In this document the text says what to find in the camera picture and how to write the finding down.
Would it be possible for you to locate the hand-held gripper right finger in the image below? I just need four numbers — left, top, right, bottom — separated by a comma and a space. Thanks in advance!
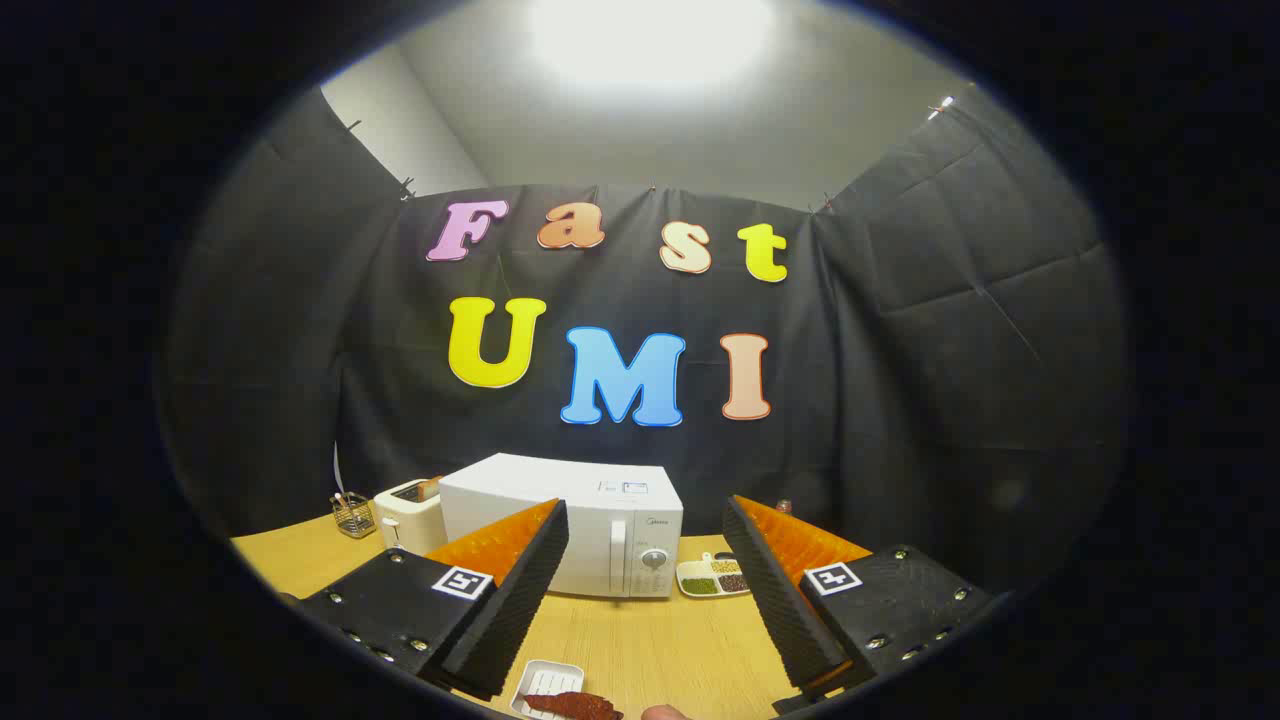
722, 494, 1001, 716

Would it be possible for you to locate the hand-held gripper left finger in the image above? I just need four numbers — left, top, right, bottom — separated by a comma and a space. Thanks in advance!
290, 498, 571, 701

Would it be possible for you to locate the white toaster oven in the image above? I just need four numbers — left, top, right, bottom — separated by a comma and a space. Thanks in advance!
438, 453, 685, 599

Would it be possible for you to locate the brown meat piece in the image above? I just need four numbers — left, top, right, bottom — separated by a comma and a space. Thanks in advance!
520, 691, 624, 720

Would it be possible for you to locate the white bread toaster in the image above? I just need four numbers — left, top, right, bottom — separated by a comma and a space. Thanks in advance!
373, 478, 448, 556

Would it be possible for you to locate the divided white bean dish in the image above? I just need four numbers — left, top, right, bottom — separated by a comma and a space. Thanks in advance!
676, 552, 753, 599

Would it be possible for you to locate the small white ridged tray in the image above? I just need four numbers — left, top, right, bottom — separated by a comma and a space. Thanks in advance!
510, 659, 585, 719

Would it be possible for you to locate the wire mesh utensil holder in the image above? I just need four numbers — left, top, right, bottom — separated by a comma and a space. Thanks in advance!
331, 491, 377, 540

